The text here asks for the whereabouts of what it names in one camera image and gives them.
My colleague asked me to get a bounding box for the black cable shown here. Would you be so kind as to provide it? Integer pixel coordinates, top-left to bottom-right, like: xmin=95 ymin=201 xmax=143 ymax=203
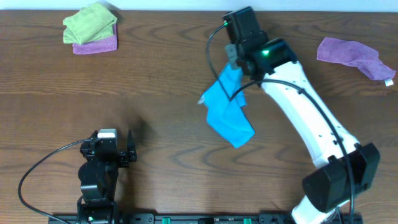
xmin=205 ymin=22 xmax=356 ymax=224
xmin=17 ymin=139 xmax=91 ymax=224

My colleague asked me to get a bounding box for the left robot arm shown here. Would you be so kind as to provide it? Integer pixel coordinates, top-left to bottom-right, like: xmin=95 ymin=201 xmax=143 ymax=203
xmin=76 ymin=129 xmax=137 ymax=224

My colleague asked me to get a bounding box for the folded purple cloth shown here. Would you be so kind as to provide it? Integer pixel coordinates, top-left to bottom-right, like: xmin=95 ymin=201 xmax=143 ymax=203
xmin=72 ymin=24 xmax=118 ymax=55

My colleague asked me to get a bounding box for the left black cable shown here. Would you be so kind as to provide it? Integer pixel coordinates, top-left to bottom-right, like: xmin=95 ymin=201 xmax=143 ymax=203
xmin=17 ymin=139 xmax=91 ymax=224

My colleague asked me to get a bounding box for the crumpled purple cloth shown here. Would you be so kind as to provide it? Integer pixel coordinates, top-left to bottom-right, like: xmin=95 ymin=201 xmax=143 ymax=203
xmin=317 ymin=37 xmax=396 ymax=86

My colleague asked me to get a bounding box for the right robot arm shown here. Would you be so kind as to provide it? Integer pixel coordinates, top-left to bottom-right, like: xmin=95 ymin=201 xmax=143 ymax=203
xmin=223 ymin=6 xmax=381 ymax=223

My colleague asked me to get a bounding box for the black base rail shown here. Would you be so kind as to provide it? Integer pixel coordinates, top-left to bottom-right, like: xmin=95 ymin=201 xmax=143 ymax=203
xmin=60 ymin=213 xmax=364 ymax=224

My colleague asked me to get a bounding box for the blue cloth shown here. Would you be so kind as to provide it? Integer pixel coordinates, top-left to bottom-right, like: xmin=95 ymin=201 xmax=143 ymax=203
xmin=198 ymin=64 xmax=255 ymax=148

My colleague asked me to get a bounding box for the right black cable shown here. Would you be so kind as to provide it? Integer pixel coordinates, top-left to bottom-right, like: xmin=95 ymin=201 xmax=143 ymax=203
xmin=205 ymin=22 xmax=356 ymax=224

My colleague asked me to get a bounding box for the folded green cloth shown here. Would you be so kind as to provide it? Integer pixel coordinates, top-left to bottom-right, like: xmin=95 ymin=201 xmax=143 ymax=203
xmin=63 ymin=2 xmax=117 ymax=45

